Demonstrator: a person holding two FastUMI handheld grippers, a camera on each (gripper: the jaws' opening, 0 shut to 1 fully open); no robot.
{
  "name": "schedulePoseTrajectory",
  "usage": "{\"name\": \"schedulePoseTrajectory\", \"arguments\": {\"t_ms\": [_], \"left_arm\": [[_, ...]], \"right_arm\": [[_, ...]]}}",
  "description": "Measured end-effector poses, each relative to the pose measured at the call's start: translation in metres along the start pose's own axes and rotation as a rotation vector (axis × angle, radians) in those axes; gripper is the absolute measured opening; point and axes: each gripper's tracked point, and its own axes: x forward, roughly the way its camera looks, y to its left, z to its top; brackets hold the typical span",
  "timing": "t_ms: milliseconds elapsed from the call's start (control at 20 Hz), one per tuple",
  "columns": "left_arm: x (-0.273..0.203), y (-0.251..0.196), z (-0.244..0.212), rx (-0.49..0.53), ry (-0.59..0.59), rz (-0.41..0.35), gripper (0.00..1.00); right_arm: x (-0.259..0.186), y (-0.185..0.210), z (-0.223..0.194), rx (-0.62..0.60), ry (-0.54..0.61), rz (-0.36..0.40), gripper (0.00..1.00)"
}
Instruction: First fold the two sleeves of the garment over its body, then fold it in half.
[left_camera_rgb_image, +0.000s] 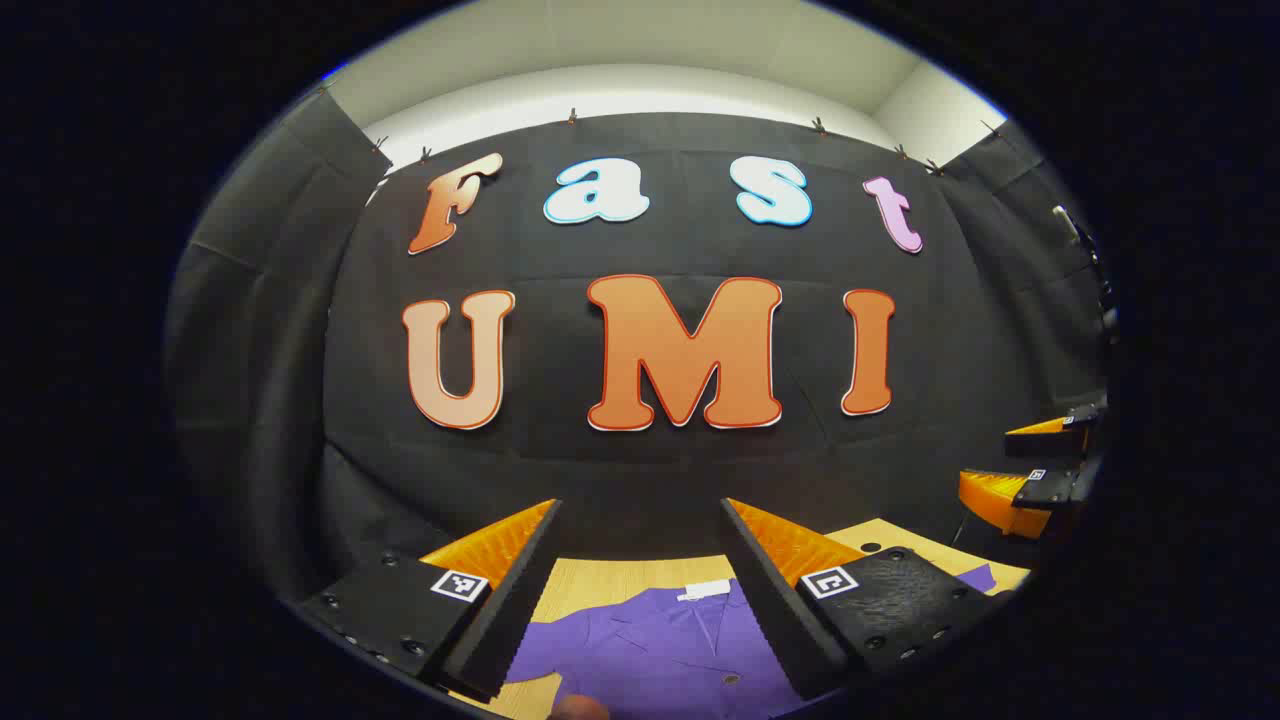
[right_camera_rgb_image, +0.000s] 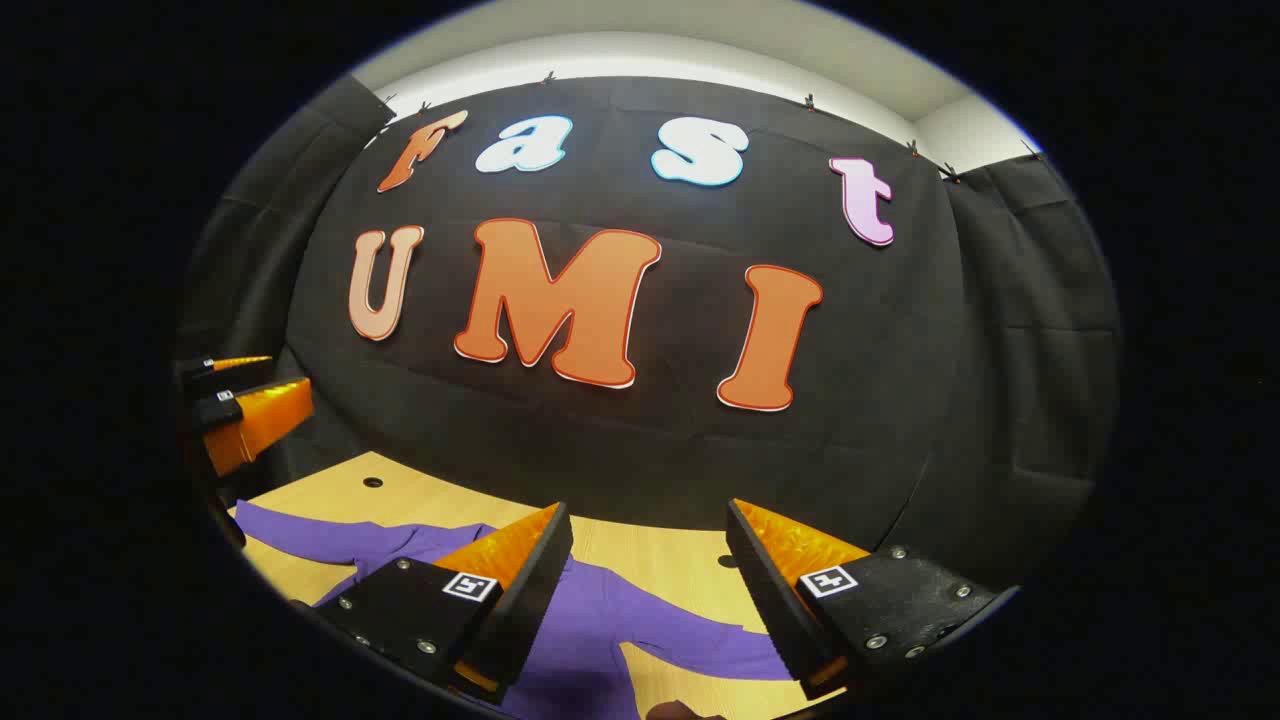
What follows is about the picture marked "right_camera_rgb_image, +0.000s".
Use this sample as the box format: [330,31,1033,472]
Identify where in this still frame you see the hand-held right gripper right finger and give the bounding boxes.
[726,498,1021,701]

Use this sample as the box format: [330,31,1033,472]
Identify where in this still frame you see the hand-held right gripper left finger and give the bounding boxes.
[312,502,575,703]

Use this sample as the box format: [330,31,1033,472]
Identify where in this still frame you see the purple shirt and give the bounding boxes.
[232,498,801,720]

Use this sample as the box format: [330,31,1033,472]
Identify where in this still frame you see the black backdrop cloth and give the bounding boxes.
[175,72,1123,591]

